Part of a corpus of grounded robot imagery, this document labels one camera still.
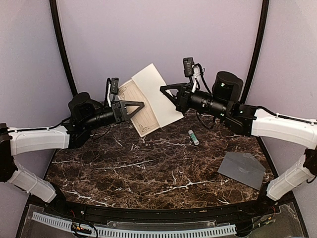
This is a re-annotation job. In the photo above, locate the white slotted cable duct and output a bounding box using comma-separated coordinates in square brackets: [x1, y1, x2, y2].
[32, 212, 236, 238]

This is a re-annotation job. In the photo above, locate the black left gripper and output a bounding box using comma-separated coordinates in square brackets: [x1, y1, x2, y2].
[83, 100, 145, 131]

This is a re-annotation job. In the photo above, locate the green and white glue stick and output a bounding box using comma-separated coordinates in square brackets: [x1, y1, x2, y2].
[188, 130, 200, 146]

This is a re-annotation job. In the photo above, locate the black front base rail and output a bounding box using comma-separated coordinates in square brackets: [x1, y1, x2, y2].
[34, 198, 280, 226]

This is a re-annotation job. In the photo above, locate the grey paper envelope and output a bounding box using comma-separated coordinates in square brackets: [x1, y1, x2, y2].
[217, 152, 265, 190]

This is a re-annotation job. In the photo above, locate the black frame post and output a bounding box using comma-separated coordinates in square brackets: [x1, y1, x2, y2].
[49, 0, 78, 97]
[240, 0, 269, 104]

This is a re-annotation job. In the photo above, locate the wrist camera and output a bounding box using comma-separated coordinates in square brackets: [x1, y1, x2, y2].
[183, 57, 194, 78]
[110, 77, 119, 95]

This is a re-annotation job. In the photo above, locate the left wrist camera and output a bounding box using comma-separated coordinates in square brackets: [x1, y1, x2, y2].
[110, 77, 119, 95]

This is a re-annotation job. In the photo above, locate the left black frame post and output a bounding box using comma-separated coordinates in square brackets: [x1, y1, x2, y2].
[49, 0, 78, 97]

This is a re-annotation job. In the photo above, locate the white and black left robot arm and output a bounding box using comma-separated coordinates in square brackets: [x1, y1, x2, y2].
[0, 92, 145, 216]

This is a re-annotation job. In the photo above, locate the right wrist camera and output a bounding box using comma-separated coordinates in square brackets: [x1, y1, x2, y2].
[183, 57, 194, 78]

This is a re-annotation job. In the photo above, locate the beige ornate letter paper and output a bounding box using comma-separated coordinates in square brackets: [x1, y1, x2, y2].
[118, 64, 184, 137]

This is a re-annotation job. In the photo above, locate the right black frame post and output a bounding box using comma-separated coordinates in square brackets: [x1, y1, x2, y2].
[240, 0, 269, 104]

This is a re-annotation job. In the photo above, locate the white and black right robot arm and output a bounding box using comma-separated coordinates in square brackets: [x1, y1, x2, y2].
[160, 71, 317, 215]

